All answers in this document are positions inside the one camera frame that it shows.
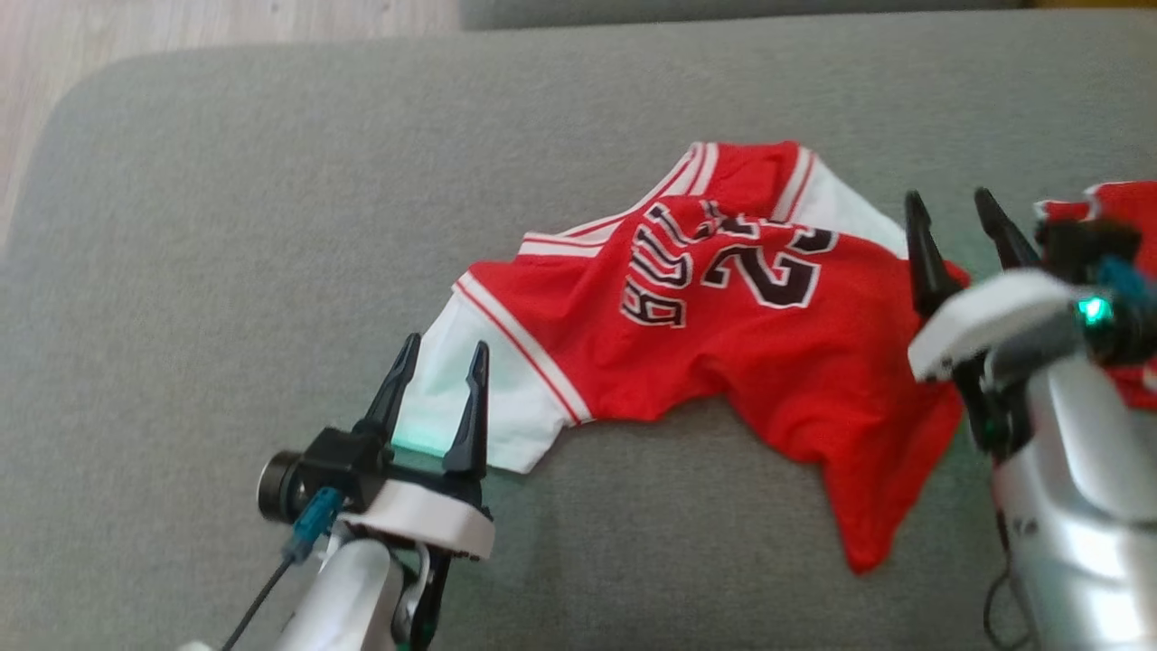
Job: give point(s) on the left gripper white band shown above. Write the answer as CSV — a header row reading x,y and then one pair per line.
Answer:
x,y
434,515

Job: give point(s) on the yellow sofa back cushion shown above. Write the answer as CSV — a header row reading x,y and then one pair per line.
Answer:
x,y
1103,3

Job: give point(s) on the red shorts white stripe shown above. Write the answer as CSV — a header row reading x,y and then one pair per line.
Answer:
x,y
1125,203

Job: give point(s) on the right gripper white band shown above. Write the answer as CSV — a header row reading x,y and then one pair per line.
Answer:
x,y
985,316

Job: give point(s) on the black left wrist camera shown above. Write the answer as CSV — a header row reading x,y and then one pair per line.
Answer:
x,y
307,470

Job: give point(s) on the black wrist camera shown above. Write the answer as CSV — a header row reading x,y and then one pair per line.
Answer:
x,y
1085,244
307,470

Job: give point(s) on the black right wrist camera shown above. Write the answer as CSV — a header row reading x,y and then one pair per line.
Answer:
x,y
1085,244

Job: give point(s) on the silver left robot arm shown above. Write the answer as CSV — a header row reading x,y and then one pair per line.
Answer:
x,y
352,597

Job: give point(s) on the red Bulls basketball jersey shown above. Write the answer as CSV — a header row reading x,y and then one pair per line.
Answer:
x,y
768,362

